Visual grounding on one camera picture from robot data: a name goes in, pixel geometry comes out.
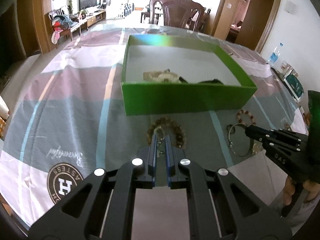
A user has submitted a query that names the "striped patchwork tablecloth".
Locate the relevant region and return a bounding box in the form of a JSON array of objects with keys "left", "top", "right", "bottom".
[{"left": 1, "top": 27, "right": 306, "bottom": 225}]

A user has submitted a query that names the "person's right hand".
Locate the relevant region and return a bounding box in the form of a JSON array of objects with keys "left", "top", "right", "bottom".
[{"left": 282, "top": 175, "right": 320, "bottom": 209}]

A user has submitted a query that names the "teal and white package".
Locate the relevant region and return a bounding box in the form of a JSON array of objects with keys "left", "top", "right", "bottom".
[{"left": 283, "top": 74, "right": 304, "bottom": 102}]

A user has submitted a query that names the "cream bead bracelet in box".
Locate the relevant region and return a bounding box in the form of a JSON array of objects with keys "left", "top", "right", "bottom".
[{"left": 143, "top": 68, "right": 182, "bottom": 84}]

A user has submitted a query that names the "green cardboard box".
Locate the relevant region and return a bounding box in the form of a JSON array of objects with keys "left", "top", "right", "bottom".
[{"left": 121, "top": 34, "right": 257, "bottom": 115}]

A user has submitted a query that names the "red and pink bead bracelet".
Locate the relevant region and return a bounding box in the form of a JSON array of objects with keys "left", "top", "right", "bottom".
[{"left": 235, "top": 108, "right": 257, "bottom": 127}]

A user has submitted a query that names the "chair with piled clothes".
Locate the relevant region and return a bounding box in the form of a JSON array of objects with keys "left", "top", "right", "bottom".
[{"left": 48, "top": 8, "right": 81, "bottom": 47}]

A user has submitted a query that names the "wooden tv cabinet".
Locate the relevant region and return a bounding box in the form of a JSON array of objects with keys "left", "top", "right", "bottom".
[{"left": 84, "top": 10, "right": 106, "bottom": 28}]

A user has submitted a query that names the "clear plastic water bottle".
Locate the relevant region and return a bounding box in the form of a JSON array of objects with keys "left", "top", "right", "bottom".
[{"left": 268, "top": 43, "right": 283, "bottom": 67}]

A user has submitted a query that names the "brown wooden bead bracelet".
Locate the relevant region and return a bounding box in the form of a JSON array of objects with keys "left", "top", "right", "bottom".
[{"left": 146, "top": 116, "right": 187, "bottom": 151}]

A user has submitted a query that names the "black item in box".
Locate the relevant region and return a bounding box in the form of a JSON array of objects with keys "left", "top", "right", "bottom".
[{"left": 178, "top": 76, "right": 223, "bottom": 85}]

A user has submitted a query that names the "dark wooden dining chair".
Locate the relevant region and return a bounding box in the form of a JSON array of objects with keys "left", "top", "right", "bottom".
[{"left": 149, "top": 0, "right": 211, "bottom": 31}]

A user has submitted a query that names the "silver metal bangle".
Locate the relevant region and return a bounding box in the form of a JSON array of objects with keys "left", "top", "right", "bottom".
[{"left": 227, "top": 124, "right": 259, "bottom": 158}]

